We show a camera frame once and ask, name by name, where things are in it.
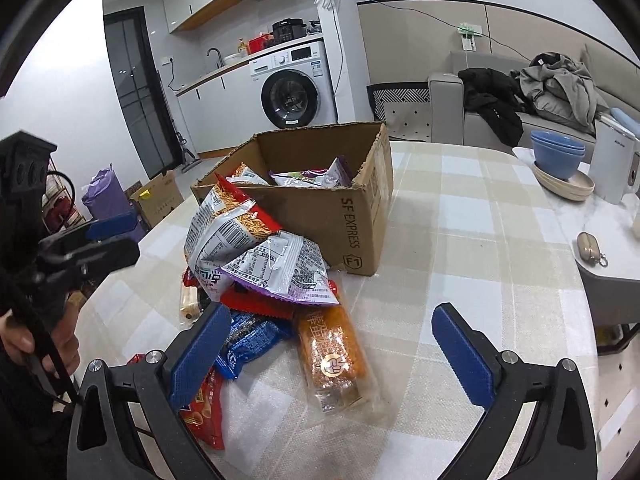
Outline blue snack packet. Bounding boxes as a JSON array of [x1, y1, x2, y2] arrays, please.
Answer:
[[214, 310, 294, 382]]

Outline white electric kettle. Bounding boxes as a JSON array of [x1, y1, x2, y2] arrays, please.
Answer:
[[587, 115, 640, 206]]

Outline small sausage stick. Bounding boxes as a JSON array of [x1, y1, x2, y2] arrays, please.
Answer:
[[178, 281, 202, 322]]

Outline white washing machine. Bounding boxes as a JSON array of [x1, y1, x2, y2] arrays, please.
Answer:
[[248, 41, 339, 130]]

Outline stick vacuum cleaner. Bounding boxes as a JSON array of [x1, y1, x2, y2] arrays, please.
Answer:
[[172, 129, 202, 174]]

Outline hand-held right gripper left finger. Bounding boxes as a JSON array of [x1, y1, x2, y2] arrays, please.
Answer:
[[66, 302, 233, 480]]

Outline brown cardboard box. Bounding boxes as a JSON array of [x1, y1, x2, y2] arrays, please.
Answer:
[[191, 121, 395, 277]]

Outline person's left hand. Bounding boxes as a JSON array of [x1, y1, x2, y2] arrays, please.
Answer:
[[0, 305, 81, 376]]

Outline red biscuit packet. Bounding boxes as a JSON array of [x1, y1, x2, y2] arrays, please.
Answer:
[[126, 352, 227, 452]]

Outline metal storage rack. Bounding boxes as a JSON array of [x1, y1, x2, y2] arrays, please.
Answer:
[[41, 159, 87, 242]]

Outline white kitchen counter cabinet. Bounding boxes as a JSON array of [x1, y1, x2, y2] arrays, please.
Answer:
[[175, 57, 266, 159]]

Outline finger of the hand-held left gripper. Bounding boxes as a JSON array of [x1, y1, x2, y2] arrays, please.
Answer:
[[40, 210, 139, 252], [37, 237, 141, 291]]

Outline blue bowl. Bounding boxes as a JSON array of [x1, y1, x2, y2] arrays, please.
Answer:
[[532, 150, 585, 181], [530, 130, 586, 159]]

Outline light blue folded cloth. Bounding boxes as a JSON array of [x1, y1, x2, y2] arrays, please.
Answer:
[[609, 106, 640, 137]]

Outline small orange noodle packet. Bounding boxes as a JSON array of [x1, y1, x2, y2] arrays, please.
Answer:
[[226, 162, 271, 187]]

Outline purple silver snack packet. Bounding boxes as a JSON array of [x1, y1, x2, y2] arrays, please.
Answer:
[[219, 232, 342, 307]]

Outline flat red snack packet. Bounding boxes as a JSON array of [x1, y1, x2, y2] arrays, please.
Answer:
[[182, 266, 297, 322]]

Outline cardboard box with yellow label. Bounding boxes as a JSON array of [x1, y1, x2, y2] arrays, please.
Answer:
[[128, 170, 185, 229]]

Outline purple green snack packet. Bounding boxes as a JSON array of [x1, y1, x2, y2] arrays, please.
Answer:
[[269, 156, 355, 190]]

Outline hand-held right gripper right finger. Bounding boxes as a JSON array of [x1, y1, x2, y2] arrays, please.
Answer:
[[431, 302, 598, 480]]

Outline orange cake bar packet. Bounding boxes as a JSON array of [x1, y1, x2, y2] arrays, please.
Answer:
[[291, 304, 382, 414]]

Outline silver orange noodle snack packet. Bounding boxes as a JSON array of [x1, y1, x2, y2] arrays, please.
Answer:
[[184, 174, 284, 282]]

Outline white wall power strip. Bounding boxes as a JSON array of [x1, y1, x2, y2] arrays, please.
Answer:
[[457, 22, 484, 52]]

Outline red box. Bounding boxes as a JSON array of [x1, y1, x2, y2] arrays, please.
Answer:
[[247, 33, 275, 55]]

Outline beige pouch with key ring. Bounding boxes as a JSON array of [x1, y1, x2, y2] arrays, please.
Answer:
[[576, 231, 610, 267]]

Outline black chair with patterned cushion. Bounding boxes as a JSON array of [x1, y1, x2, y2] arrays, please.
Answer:
[[366, 82, 432, 142]]

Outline person's left forearm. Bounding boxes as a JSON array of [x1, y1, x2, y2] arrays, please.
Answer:
[[0, 352, 77, 480]]

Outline black jacket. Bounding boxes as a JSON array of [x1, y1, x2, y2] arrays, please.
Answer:
[[457, 67, 527, 147]]

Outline purple bag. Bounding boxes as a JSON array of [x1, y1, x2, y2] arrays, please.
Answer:
[[81, 163, 147, 247]]

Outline grey sofa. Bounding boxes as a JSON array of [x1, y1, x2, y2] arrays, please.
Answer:
[[427, 42, 640, 150]]

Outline black pressure cooker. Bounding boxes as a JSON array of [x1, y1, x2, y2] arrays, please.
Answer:
[[271, 18, 307, 46]]

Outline grey clothes pile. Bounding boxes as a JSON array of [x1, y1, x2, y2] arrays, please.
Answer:
[[517, 52, 612, 129]]

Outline beige plate stack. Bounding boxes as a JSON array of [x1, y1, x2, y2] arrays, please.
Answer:
[[532, 160, 596, 204]]

